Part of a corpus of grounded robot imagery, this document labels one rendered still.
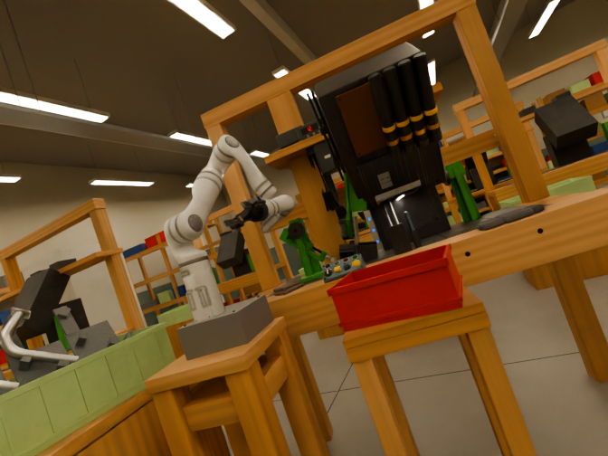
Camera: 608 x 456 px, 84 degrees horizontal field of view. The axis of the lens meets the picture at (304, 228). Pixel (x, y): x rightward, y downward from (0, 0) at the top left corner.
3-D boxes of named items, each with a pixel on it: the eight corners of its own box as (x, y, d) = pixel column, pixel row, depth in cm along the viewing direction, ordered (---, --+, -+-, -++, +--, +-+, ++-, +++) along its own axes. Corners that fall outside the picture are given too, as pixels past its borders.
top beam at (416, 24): (476, 2, 160) (470, -15, 160) (204, 129, 192) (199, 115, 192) (471, 13, 168) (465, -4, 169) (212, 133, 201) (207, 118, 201)
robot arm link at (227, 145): (278, 178, 135) (268, 191, 140) (231, 129, 134) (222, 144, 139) (266, 187, 128) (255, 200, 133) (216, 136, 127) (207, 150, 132)
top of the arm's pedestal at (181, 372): (247, 369, 84) (242, 355, 85) (147, 395, 93) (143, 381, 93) (288, 327, 115) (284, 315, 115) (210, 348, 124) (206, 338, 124)
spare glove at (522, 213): (531, 211, 116) (528, 204, 116) (547, 210, 105) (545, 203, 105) (471, 231, 119) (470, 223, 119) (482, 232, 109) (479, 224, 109)
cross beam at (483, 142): (498, 146, 168) (492, 128, 168) (264, 233, 196) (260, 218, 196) (495, 147, 173) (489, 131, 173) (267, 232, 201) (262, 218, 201)
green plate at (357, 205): (367, 221, 138) (363, 170, 137) (347, 223, 139) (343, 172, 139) (368, 221, 149) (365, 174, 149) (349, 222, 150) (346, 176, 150)
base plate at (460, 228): (556, 209, 115) (554, 203, 115) (266, 302, 139) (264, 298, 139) (509, 210, 156) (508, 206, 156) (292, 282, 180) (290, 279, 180)
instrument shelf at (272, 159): (443, 89, 153) (440, 80, 153) (265, 164, 173) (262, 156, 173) (434, 106, 177) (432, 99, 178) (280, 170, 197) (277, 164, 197)
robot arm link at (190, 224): (210, 167, 116) (191, 178, 120) (179, 223, 97) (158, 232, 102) (227, 186, 121) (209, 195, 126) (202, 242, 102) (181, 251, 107)
